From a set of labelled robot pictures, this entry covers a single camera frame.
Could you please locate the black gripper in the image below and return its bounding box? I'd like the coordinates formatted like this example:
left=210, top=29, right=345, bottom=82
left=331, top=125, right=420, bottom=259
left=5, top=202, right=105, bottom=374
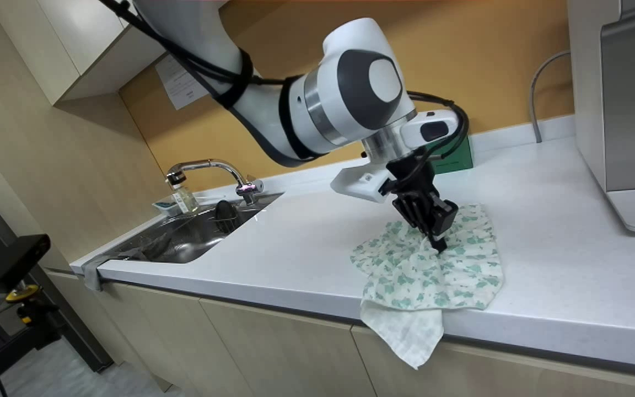
left=379, top=152, right=460, bottom=256

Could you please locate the white green floral cloth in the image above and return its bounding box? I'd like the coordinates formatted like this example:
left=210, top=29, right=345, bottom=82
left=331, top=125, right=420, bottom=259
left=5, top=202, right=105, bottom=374
left=348, top=202, right=506, bottom=371

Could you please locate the green tissue box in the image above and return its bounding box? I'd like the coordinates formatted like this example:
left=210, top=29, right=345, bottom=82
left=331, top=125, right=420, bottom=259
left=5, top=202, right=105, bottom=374
left=431, top=130, right=477, bottom=177

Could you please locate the beige cabinet door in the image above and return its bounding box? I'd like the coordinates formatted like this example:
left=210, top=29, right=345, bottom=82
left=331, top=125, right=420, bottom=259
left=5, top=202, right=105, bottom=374
left=348, top=326, right=635, bottom=397
left=100, top=282, right=260, bottom=397
left=198, top=295, right=379, bottom=397

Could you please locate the dark rounded kitchen item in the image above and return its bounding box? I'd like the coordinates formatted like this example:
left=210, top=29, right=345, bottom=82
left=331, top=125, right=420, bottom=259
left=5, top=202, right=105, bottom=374
left=213, top=198, right=243, bottom=227

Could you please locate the white grey water dispenser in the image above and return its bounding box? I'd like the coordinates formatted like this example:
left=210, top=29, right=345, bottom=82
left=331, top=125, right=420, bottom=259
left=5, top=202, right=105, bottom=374
left=566, top=0, right=635, bottom=239

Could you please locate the chrome faucet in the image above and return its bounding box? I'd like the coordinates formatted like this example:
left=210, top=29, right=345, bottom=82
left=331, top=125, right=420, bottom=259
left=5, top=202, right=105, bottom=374
left=163, top=156, right=265, bottom=217

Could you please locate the clear glass cup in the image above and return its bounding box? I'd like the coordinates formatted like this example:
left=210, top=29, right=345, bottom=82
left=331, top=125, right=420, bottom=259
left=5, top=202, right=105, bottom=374
left=170, top=183, right=198, bottom=217

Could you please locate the steel sink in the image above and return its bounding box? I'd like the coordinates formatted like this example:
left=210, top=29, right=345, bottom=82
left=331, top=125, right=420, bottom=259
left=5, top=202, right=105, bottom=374
left=81, top=191, right=284, bottom=288

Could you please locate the white paper note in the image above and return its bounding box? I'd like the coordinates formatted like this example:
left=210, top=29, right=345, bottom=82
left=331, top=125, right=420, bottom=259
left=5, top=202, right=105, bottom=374
left=152, top=54, right=213, bottom=112

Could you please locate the yellow clamp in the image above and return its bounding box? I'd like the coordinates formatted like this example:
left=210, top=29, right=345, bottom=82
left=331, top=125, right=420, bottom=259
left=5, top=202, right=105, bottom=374
left=5, top=282, right=45, bottom=326

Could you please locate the black robot stand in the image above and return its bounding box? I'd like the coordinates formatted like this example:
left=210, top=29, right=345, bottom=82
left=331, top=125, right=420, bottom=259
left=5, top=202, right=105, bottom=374
left=0, top=169, right=118, bottom=397

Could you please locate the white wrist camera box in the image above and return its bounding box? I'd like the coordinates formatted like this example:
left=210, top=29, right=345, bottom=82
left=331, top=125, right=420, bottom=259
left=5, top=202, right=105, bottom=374
left=329, top=156, right=402, bottom=206

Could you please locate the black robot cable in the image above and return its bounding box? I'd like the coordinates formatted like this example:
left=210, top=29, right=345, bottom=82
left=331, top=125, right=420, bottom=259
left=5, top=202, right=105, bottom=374
left=100, top=0, right=475, bottom=162

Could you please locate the grey curved hose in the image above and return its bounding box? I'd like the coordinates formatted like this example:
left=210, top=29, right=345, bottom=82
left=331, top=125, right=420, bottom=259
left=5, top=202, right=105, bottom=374
left=527, top=49, right=574, bottom=146

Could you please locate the beige wall cabinet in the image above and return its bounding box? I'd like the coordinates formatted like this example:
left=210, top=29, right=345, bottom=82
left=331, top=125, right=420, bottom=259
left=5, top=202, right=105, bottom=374
left=0, top=0, right=170, bottom=106

